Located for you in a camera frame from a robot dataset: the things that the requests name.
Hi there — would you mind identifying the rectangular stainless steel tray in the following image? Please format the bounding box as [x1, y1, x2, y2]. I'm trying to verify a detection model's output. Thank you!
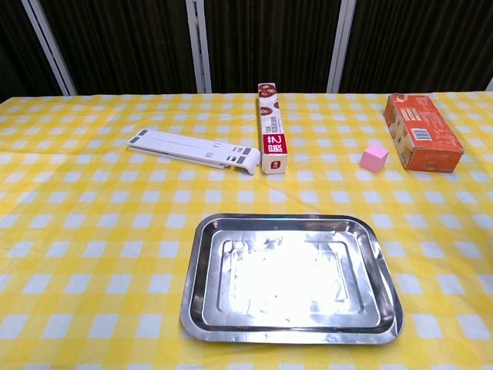
[179, 213, 405, 346]

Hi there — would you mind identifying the long red white box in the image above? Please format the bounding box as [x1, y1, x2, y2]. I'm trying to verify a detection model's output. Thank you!
[257, 82, 290, 176]

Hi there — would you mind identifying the white folding stand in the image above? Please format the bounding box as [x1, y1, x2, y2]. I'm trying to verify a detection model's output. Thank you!
[126, 129, 263, 177]

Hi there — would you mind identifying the small pink cube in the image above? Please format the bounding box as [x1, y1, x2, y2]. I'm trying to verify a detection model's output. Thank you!
[359, 144, 390, 172]

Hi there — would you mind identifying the yellow white checked tablecloth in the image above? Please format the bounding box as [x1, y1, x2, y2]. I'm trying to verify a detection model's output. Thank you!
[0, 91, 493, 370]

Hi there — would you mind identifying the orange cardboard box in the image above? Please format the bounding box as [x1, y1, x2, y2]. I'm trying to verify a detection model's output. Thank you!
[383, 92, 465, 173]

